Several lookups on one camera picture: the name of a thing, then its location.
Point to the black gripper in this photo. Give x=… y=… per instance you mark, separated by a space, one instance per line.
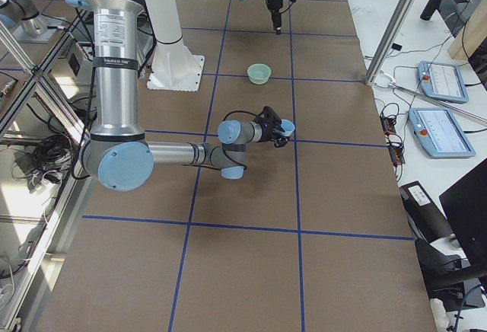
x=274 y=3
x=265 y=133

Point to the blue plastic cup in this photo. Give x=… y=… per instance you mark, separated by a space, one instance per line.
x=286 y=128

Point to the green ceramic bowl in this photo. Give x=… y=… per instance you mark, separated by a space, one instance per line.
x=258 y=73

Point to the small black square pad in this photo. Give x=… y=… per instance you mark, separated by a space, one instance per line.
x=396 y=46

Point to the metal reacher stick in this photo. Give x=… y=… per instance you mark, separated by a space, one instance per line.
x=394 y=86

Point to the black bottle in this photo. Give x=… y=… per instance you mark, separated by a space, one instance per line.
x=429 y=9

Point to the near blue teach pendant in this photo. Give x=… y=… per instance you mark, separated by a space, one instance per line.
x=439 y=134

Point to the blue teach pendant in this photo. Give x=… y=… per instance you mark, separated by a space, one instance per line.
x=439 y=134
x=442 y=81

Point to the far blue teach pendant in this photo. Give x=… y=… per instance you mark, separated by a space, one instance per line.
x=442 y=81

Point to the black monitor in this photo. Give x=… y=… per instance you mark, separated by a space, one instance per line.
x=464 y=204

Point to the aluminium frame post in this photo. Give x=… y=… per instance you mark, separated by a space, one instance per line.
x=392 y=29

